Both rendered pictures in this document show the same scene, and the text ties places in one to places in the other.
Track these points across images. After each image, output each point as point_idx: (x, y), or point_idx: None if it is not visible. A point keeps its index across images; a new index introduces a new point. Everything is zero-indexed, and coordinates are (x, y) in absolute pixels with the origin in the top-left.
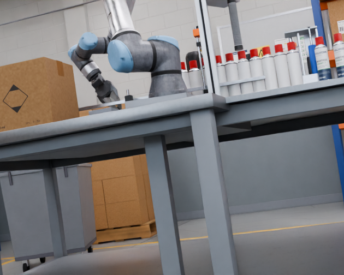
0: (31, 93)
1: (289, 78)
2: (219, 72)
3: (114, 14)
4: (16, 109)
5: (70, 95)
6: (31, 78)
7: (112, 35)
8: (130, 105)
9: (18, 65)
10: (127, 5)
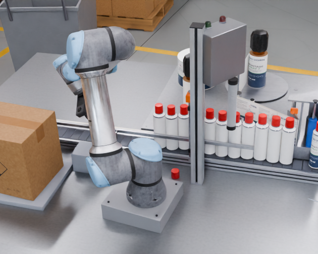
0: (10, 168)
1: (279, 150)
2: (209, 129)
3: (94, 125)
4: None
5: (52, 146)
6: (10, 156)
7: (92, 143)
8: (106, 208)
9: None
10: (110, 107)
